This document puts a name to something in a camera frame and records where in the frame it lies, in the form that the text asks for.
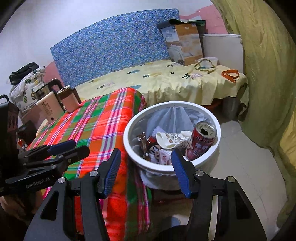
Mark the silver snack wrapper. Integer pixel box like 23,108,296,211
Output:
137,132,151,161

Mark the red cartoon drink can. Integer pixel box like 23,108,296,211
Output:
185,121,217,161

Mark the patterned paper cup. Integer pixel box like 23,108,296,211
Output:
156,131,192,150

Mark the white round trash bin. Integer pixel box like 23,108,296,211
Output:
123,101,221,191

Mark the black object beside table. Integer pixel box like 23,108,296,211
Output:
17,120,37,146

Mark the beige electric kettle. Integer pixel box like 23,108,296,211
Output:
37,91,64,123

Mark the red green plaid tablecloth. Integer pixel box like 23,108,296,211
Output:
29,87,150,240

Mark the pink brown lidded mug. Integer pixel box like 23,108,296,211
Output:
57,85,81,113

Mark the white patterned cloth bundle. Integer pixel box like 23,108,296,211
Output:
9,67,45,114

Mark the black bag on bundle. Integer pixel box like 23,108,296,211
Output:
9,62,39,86

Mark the translucent bin liner bag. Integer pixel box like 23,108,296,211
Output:
129,106,213,142

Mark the blue patterned headboard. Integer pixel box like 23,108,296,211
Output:
50,9,180,86

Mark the yellow printed bed sheet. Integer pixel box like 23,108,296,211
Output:
76,60,247,106

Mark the white bowl on bed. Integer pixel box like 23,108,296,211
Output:
198,57,218,68

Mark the brown bedding package box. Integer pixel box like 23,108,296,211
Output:
157,19,206,66

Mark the white cabinet by bed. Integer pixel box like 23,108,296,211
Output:
202,34,244,72

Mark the olive green curtain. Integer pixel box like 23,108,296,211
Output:
213,1,295,226

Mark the steel kettle black handle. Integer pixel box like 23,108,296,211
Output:
35,78,63,100

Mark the orange strap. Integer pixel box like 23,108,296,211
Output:
221,69,240,83

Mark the olive strap on bed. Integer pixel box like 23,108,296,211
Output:
194,58,216,74

